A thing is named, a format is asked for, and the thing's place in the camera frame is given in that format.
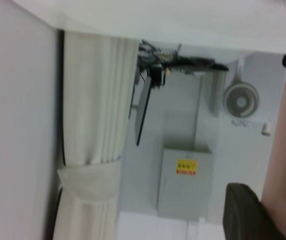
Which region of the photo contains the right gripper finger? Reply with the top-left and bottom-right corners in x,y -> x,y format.
222,182 -> 286,240

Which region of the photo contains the pink handled metal spoon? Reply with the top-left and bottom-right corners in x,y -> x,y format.
261,0 -> 286,240

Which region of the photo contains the grey electrical box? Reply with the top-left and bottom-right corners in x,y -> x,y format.
156,147 -> 213,221

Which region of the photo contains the white round fan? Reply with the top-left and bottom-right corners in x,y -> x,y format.
223,82 -> 260,118

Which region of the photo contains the white curtain tieback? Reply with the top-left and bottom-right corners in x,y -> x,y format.
57,159 -> 122,205

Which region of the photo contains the white curtain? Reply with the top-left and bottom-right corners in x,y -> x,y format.
52,31 -> 140,240

